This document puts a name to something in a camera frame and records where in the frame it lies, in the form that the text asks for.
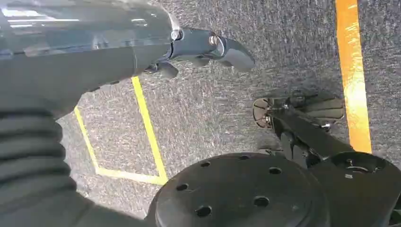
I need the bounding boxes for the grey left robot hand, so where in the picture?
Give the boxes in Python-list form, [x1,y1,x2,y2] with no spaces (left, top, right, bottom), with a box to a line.
[0,0,256,120]

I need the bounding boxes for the black robot hip disc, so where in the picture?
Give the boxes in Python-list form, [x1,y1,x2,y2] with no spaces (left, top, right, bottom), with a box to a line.
[144,152,330,227]

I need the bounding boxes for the orange floor tape strip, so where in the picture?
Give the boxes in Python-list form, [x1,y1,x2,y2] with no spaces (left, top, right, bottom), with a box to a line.
[334,0,373,155]

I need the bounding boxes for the yellow floor tape outline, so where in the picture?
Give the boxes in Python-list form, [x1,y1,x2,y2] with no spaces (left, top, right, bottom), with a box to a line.
[73,76,169,186]

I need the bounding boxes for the ribbed grey left arm sleeve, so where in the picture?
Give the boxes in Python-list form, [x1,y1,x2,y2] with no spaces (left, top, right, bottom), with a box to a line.
[0,108,151,227]

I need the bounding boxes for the black robot foot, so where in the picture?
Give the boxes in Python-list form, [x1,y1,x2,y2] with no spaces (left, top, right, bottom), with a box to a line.
[252,92,345,130]

